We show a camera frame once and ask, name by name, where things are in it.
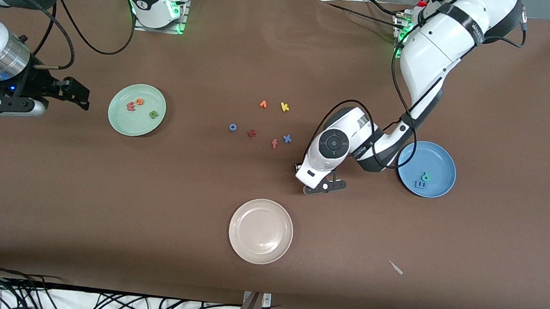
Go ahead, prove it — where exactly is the light green plate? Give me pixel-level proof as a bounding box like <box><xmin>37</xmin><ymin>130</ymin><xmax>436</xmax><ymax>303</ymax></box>
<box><xmin>106</xmin><ymin>81</ymin><xmax>169</xmax><ymax>140</ymax></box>

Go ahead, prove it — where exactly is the beige plate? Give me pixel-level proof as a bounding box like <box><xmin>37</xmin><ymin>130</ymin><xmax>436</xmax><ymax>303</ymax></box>
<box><xmin>226</xmin><ymin>196</ymin><xmax>297</xmax><ymax>268</ymax></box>

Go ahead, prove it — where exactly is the brown table cover sheet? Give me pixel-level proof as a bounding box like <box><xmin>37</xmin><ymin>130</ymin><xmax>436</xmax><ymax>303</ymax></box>
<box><xmin>0</xmin><ymin>0</ymin><xmax>550</xmax><ymax>309</ymax></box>

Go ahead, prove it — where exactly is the blue plate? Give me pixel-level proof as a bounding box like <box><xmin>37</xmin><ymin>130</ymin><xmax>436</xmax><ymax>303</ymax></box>
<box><xmin>395</xmin><ymin>138</ymin><xmax>460</xmax><ymax>200</ymax></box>

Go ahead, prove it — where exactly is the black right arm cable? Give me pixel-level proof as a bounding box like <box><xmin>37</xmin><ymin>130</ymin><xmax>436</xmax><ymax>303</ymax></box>
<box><xmin>53</xmin><ymin>0</ymin><xmax>138</xmax><ymax>57</ymax></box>

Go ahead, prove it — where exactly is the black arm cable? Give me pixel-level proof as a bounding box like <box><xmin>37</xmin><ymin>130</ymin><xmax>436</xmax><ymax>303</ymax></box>
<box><xmin>303</xmin><ymin>29</ymin><xmax>428</xmax><ymax>173</ymax></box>
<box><xmin>53</xmin><ymin>0</ymin><xmax>138</xmax><ymax>57</ymax></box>

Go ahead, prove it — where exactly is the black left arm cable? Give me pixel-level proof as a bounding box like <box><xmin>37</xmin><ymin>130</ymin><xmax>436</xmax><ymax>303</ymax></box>
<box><xmin>303</xmin><ymin>29</ymin><xmax>428</xmax><ymax>173</ymax></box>

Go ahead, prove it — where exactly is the silver metal bracket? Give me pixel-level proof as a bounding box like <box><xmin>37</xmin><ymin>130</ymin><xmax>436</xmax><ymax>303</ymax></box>
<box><xmin>242</xmin><ymin>290</ymin><xmax>272</xmax><ymax>308</ymax></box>

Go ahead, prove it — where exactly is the thin black table cable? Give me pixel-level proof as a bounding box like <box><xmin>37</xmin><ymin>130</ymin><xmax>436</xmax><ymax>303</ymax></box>
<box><xmin>324</xmin><ymin>0</ymin><xmax>405</xmax><ymax>27</ymax></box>
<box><xmin>365</xmin><ymin>0</ymin><xmax>404</xmax><ymax>17</ymax></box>

